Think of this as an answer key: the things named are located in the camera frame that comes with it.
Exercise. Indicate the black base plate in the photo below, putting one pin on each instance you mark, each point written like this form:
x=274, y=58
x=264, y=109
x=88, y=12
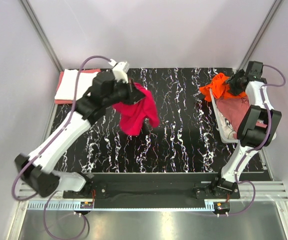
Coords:
x=146, y=183

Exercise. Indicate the aluminium corner post right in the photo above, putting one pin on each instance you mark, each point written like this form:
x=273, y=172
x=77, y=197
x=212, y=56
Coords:
x=261, y=31

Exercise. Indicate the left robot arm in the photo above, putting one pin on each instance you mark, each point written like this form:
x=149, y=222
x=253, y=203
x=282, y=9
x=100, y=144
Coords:
x=37, y=169

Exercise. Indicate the folded pink t-shirt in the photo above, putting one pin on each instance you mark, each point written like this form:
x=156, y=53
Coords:
x=66, y=101

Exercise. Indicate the white plastic laundry basket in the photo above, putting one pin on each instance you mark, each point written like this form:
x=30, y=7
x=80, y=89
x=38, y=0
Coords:
x=251, y=120

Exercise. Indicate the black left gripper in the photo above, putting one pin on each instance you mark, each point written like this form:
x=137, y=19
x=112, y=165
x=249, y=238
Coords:
x=134, y=94

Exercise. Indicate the dusty pink t-shirt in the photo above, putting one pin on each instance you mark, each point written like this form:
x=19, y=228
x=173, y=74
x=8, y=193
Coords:
x=234, y=110

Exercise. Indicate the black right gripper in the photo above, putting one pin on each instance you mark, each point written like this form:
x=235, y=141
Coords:
x=240, y=73

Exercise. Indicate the aluminium front rail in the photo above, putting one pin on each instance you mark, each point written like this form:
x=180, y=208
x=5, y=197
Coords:
x=176, y=202

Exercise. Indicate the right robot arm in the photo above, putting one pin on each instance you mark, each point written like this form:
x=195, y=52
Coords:
x=227, y=180

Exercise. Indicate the white printed t-shirt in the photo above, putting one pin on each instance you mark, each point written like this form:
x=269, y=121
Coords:
x=228, y=131

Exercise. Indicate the crimson red t-shirt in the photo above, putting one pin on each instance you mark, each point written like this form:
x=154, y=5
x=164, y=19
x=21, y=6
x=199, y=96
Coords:
x=133, y=116

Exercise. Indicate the aluminium corner post left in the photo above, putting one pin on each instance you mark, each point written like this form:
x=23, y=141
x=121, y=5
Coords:
x=30, y=13

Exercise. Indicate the folded white t-shirt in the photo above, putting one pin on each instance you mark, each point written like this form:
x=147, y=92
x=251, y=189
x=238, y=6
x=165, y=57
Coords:
x=69, y=83

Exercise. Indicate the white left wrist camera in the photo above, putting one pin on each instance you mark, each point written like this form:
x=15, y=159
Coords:
x=120, y=70

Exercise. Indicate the aluminium corner post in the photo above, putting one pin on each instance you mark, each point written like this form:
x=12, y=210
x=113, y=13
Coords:
x=30, y=13
x=261, y=31

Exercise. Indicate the orange t-shirt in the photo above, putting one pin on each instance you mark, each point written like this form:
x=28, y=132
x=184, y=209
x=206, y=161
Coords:
x=219, y=89

